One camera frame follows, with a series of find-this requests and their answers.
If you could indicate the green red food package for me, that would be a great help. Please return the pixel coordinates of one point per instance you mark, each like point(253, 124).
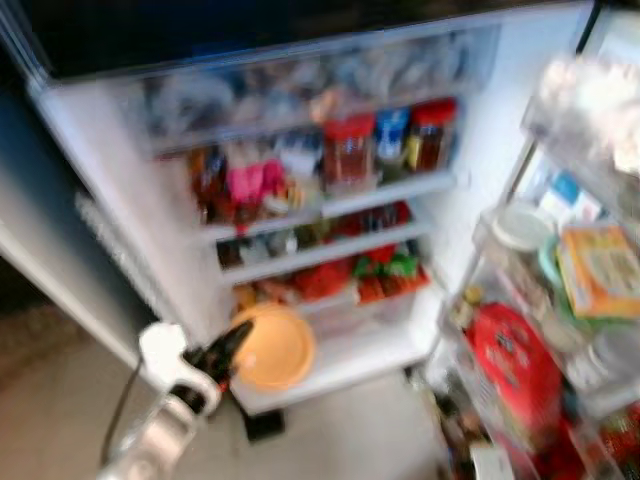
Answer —
point(388, 270)

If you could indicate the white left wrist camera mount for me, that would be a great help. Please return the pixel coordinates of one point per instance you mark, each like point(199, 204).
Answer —
point(162, 348)

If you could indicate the dark red lid jar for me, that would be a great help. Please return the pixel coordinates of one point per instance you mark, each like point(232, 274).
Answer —
point(433, 135)

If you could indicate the white open fridge cabinet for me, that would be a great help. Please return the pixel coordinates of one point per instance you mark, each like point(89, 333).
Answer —
point(480, 190)

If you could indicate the white bottle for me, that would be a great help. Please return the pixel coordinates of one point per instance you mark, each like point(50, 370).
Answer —
point(492, 463)

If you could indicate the blue lid jar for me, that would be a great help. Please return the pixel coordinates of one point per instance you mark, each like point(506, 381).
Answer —
point(392, 135)

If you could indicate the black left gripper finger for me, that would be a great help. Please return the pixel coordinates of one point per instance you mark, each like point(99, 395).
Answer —
point(229, 366)
point(235, 338)

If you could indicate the red printed bag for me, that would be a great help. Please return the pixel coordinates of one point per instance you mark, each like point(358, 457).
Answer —
point(515, 365)

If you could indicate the clear plastic bottle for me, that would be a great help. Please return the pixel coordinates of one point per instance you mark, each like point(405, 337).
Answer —
point(605, 358)

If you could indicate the wide red lid jar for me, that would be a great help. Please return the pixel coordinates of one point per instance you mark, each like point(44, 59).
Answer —
point(348, 155)

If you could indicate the orange printed box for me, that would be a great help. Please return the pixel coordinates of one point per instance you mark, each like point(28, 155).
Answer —
point(600, 270)

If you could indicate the pink food package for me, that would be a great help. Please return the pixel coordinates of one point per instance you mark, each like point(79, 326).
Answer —
point(255, 182)

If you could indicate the white round lid container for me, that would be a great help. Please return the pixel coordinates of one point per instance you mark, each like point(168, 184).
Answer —
point(522, 226)

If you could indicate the black fridge foot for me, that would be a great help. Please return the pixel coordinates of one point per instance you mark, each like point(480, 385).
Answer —
point(265, 425)

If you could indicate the white fridge shelf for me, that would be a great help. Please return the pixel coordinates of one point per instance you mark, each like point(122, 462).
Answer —
point(390, 195)
point(330, 258)

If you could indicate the grey fridge door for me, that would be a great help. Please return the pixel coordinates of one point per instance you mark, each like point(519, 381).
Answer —
point(40, 230)

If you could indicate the blue white carton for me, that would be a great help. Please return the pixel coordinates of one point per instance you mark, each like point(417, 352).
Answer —
point(570, 198)

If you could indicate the white fridge door with bins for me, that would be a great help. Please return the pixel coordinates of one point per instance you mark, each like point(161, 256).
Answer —
point(612, 35)

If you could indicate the orange plastic bowl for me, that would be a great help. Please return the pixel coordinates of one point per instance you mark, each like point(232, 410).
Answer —
point(278, 350)

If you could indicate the clear fridge door bin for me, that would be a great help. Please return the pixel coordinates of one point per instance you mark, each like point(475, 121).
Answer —
point(585, 120)

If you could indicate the clear fridge drawer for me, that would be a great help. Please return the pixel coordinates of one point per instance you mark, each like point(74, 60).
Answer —
point(320, 80)

